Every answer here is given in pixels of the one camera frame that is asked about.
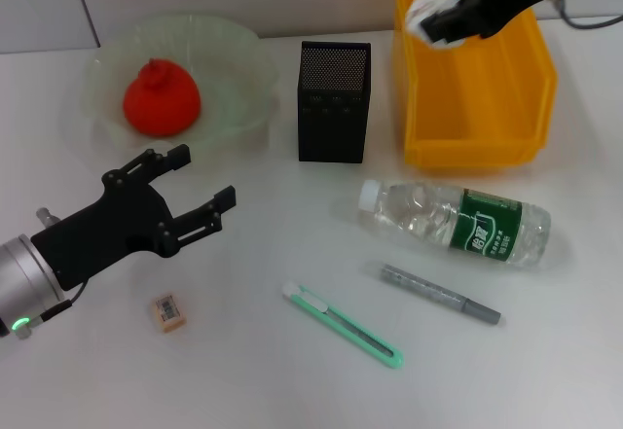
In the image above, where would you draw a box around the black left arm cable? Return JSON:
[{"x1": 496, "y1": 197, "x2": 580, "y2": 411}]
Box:
[{"x1": 12, "y1": 280, "x2": 92, "y2": 340}]

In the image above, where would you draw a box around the black mesh pen holder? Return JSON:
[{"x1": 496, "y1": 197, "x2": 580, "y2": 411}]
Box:
[{"x1": 296, "y1": 40, "x2": 374, "y2": 163}]

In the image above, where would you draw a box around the white paper ball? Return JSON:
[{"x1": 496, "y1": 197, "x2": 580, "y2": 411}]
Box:
[{"x1": 404, "y1": 0, "x2": 468, "y2": 51}]

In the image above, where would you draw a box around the yellow plastic bin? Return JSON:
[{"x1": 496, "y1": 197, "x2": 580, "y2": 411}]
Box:
[{"x1": 391, "y1": 0, "x2": 559, "y2": 173}]

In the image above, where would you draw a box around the clear green-label water bottle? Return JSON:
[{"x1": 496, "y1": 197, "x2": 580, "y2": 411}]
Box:
[{"x1": 357, "y1": 179, "x2": 553, "y2": 269}]

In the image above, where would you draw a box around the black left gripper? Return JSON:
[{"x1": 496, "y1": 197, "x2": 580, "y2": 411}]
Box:
[{"x1": 31, "y1": 144, "x2": 238, "y2": 290}]

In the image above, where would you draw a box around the red-orange fruit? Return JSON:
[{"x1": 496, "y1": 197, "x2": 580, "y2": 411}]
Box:
[{"x1": 121, "y1": 57, "x2": 202, "y2": 138}]

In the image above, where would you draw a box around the green utility knife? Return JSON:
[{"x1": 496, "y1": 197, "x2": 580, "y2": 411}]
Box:
[{"x1": 281, "y1": 280, "x2": 404, "y2": 371}]

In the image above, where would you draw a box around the pale green glass fruit plate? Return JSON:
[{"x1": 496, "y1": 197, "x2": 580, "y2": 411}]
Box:
[{"x1": 80, "y1": 10, "x2": 282, "y2": 161}]

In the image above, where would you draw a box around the grey marker pen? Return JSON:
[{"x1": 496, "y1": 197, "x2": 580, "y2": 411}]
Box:
[{"x1": 362, "y1": 261, "x2": 502, "y2": 326}]

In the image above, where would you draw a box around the beige eraser with barcode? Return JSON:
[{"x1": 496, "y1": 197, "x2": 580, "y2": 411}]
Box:
[{"x1": 148, "y1": 293, "x2": 189, "y2": 334}]

